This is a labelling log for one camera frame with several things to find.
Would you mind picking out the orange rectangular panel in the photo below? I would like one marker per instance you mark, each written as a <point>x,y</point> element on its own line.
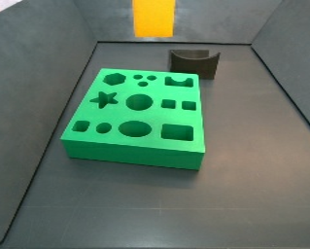
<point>153,18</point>

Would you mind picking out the dark grey curved block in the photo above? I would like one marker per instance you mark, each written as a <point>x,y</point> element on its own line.
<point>195,62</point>

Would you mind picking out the green shape sorter block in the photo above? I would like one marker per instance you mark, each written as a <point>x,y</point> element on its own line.
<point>139,117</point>

